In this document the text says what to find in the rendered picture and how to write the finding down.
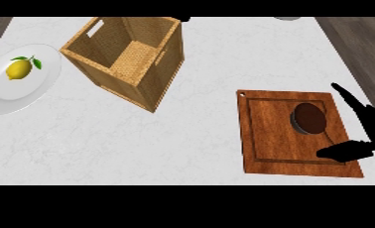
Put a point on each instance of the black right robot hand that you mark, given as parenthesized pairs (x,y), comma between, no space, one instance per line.
(362,129)

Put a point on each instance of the chocolate cupcake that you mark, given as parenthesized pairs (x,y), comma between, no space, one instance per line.
(309,118)

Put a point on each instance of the brown wooden cutting board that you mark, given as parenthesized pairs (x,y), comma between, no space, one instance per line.
(278,139)

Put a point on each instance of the square wicker basket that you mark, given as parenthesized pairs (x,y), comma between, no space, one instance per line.
(129,58)

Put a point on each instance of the grey round object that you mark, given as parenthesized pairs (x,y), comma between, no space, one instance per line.
(288,18)

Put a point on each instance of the white plate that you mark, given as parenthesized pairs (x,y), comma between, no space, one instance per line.
(27,80)

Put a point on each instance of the yellow lemon with leaves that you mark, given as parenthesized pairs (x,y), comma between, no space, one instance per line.
(21,68)

